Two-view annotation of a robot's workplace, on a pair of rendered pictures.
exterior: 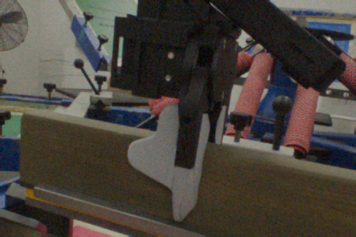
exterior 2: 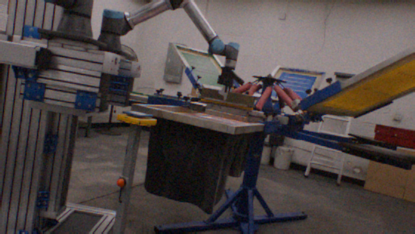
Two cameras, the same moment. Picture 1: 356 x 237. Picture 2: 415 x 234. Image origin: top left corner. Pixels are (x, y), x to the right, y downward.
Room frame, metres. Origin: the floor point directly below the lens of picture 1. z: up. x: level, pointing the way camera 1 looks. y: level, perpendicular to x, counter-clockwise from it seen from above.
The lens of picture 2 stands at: (-1.91, -0.09, 1.14)
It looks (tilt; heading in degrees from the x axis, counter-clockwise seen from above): 5 degrees down; 4
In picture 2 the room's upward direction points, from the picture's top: 10 degrees clockwise
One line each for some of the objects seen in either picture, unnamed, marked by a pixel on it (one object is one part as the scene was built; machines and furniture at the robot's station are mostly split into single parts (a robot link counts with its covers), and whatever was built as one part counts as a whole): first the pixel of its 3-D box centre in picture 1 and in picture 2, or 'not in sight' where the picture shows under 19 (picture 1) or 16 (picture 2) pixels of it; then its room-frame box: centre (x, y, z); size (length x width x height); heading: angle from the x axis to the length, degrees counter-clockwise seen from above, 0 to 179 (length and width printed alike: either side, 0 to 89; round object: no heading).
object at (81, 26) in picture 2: not in sight; (75, 25); (-0.40, 0.67, 1.31); 0.15 x 0.15 x 0.10
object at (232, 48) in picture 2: not in sight; (232, 51); (0.29, 0.00, 1.39); 0.09 x 0.08 x 0.11; 95
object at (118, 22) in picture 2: not in sight; (113, 21); (0.10, 0.71, 1.42); 0.13 x 0.12 x 0.14; 5
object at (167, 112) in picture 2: not in sight; (212, 118); (0.11, 0.03, 0.97); 0.79 x 0.58 x 0.04; 160
